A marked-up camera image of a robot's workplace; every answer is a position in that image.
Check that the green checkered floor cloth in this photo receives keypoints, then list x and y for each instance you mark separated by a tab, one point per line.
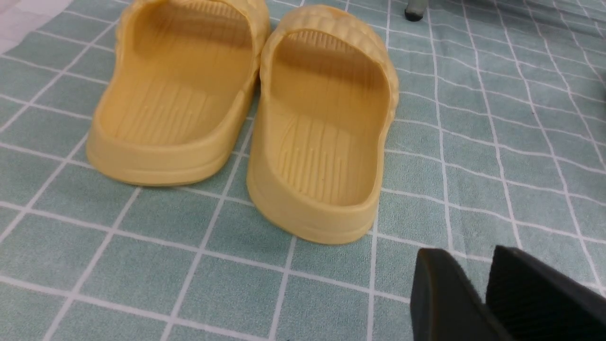
499	139

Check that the yellow ribbed slipper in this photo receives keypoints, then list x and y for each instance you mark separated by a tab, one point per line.
181	89
328	96

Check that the metal shoe rack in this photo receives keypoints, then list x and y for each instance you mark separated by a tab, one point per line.
415	10

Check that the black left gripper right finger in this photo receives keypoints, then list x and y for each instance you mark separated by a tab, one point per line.
535	302

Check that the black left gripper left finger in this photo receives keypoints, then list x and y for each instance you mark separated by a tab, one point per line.
445	306

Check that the right yellow ribbed slipper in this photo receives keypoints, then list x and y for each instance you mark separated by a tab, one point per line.
328	96

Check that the left yellow ribbed slipper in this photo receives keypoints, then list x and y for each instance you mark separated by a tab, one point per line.
181	89

